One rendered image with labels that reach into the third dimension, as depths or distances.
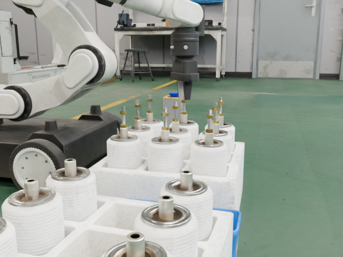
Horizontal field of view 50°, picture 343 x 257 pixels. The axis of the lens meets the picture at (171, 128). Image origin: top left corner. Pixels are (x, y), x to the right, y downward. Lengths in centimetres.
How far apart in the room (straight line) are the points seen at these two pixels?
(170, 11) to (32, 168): 67
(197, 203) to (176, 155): 34
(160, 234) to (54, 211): 20
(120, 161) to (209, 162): 24
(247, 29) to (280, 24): 50
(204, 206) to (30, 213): 28
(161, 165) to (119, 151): 12
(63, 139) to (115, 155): 35
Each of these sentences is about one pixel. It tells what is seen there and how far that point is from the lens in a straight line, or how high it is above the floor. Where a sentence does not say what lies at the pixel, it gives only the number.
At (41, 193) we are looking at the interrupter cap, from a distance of 68.
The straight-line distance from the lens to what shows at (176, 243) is 53.
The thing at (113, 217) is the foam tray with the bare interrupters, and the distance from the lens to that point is 80.
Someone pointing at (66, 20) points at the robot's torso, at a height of 59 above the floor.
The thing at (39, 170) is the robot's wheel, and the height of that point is 10.
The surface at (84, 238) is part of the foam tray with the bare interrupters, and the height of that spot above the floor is 16.
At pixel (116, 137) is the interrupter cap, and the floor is 25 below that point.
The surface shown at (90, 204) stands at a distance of 75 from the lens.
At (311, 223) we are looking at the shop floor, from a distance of 116.
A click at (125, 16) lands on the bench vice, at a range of 563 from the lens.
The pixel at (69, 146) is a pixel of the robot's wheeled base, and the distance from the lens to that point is 131.
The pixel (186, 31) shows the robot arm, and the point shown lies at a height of 54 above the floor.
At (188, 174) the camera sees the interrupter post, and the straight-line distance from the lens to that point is 65.
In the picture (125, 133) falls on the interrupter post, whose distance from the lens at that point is 101.
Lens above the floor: 50
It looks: 13 degrees down
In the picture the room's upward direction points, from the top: straight up
